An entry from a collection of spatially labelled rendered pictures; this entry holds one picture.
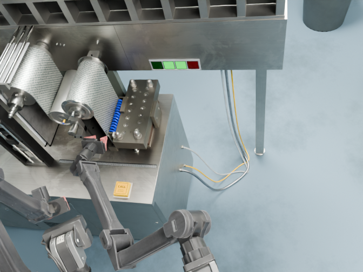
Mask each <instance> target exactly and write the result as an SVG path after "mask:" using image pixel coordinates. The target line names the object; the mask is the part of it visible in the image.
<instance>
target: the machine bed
mask: <svg viewBox="0 0 363 272"><path fill-rule="evenodd" d="M158 101H159V106H160V109H161V111H162V116H161V120H160V125H159V128H155V127H154V130H153V135H152V140H151V145H150V147H147V149H139V151H138V152H134V151H133V149H129V148H119V150H118V151H110V149H109V148H108V146H109V143H110V138H109V137H107V143H106V152H105V153H104V154H101V155H100V159H93V158H92V159H91V160H90V161H107V162H127V163H137V164H157V168H144V167H125V166H105V165H98V166H99V171H100V173H99V175H100V179H101V182H102V185H103V187H104V190H105V192H106V194H107V196H108V198H109V201H110V203H113V204H120V205H133V206H147V207H154V202H155V199H156V193H157V188H158V182H159V177H160V171H161V167H162V162H163V157H164V151H165V146H166V140H167V135H168V131H169V125H170V120H171V115H172V109H173V104H174V95H173V94H159V95H158ZM13 118H14V119H15V120H16V121H17V122H18V123H19V124H20V125H21V126H22V127H23V128H24V129H25V130H26V131H27V132H28V133H29V134H30V135H31V136H32V137H33V138H34V139H35V140H36V141H37V142H38V143H39V144H40V145H41V146H42V147H43V148H44V149H45V150H46V151H47V152H48V153H49V154H50V155H51V156H52V157H53V158H54V161H53V163H52V166H51V167H48V166H38V165H27V166H25V165H23V164H22V163H21V162H20V161H19V160H18V159H16V158H15V157H14V156H13V155H12V154H11V153H10V152H8V151H7V150H6V149H5V148H4V147H3V146H1V145H0V168H2V169H3V171H4V180H5V181H7V182H8V183H10V184H12V185H13V186H15V187H16V188H18V189H20V190H21V191H22V192H24V193H26V194H27V195H29V196H30V197H32V194H31V191H32V190H34V189H37V188H39V187H43V186H46V188H47V190H48V193H49V196H50V198H51V199H58V198H60V197H63V196H65V198H66V200H73V201H87V202H92V200H91V198H90V195H89V192H88V190H87V189H86V187H85V186H84V185H83V182H82V181H81V180H80V178H79V177H78V176H73V174H72V173H71V172H70V170H69V168H70V166H71V164H68V163H59V160H60V159H67V160H75V158H76V156H77V155H78V154H79V153H80V151H81V150H82V149H83V148H82V143H81V141H82V139H81V138H74V136H71V135H69V134H68V130H69V128H71V125H70V126H65V125H61V124H58V126H57V129H56V132H55V135H54V137H53V140H52V143H51V145H49V144H48V143H47V145H46V147H44V146H45V144H44V143H43V142H42V141H41V140H40V139H39V138H38V137H37V136H36V135H35V134H34V133H33V132H32V130H31V129H29V128H28V127H27V125H26V124H25V123H23V122H22V121H21V120H20V118H19V117H18V116H17V115H16V114H15V115H14V116H13ZM117 181H119V182H130V183H133V184H132V188H131V193H130V197H129V199H126V198H113V193H114V191H115V186H116V182H117Z"/></svg>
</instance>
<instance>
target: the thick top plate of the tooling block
mask: <svg viewBox="0 0 363 272"><path fill-rule="evenodd" d="M134 81H135V82H136V83H137V86H136V87H134V88H132V87H131V86H130V82H129V85H128V88H127V92H126V97H128V98H129V100H128V103H127V107H126V111H125V113H121V114H120V117H119V121H118V125H117V128H116V132H117V131H118V132H120V133H121V134H122V135H123V138H122V140H117V139H116V138H114V139H113V144H114V145H115V147H116V148H129V149H147V144H148V141H149V136H150V132H151V127H152V122H153V121H152V119H151V117H150V116H151V112H152V107H153V102H154V101H157V100H158V95H159V90H160V84H159V81H158V79H151V81H152V82H153V84H154V86H153V87H152V88H148V87H147V82H146V81H147V79H134ZM135 130H138V131H139V132H140V133H141V134H142V137H141V138H140V139H135V136H134V131H135Z"/></svg>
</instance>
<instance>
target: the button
mask: <svg viewBox="0 0 363 272"><path fill-rule="evenodd" d="M130 187H131V184H130V182H119V181H117V182H116V186H115V191H114V193H113V194H114V196H122V197H128V196H129V191H130Z"/></svg>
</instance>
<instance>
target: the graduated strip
mask: <svg viewBox="0 0 363 272"><path fill-rule="evenodd" d="M73 161H74V160H67V159H60V160H59V163H68V164H72V163H73ZM93 162H96V163H97V165H105V166H125V167H144V168H157V164H137V163H127V162H107V161H93Z"/></svg>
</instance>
